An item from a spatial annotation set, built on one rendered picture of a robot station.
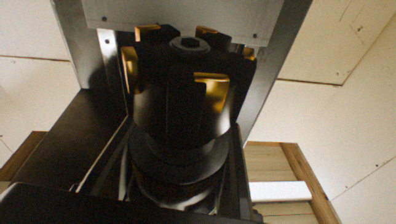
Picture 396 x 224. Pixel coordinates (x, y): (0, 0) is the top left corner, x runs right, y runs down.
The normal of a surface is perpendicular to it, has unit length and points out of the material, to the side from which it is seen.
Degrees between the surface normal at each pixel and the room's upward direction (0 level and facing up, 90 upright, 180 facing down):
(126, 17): 92
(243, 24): 90
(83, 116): 180
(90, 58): 90
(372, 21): 90
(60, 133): 180
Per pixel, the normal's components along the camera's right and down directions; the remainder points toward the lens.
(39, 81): 0.05, 0.67
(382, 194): -0.99, -0.06
